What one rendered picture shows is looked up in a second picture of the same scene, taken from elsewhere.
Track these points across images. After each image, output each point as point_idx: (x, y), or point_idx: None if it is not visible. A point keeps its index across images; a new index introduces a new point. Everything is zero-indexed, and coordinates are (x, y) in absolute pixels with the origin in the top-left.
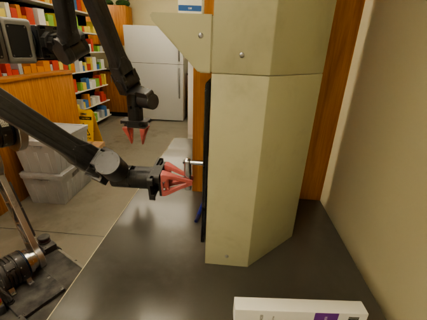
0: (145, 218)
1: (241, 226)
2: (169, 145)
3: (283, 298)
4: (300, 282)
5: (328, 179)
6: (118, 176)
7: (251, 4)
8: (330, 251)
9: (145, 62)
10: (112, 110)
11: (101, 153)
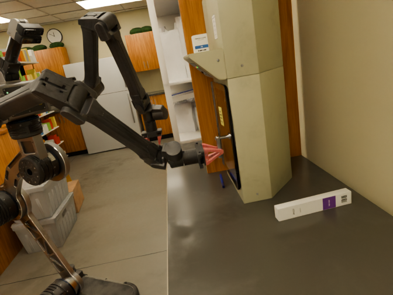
0: (186, 195)
1: (262, 170)
2: None
3: (302, 198)
4: (307, 195)
5: (302, 139)
6: (180, 155)
7: (241, 38)
8: (320, 177)
9: None
10: (66, 151)
11: (167, 143)
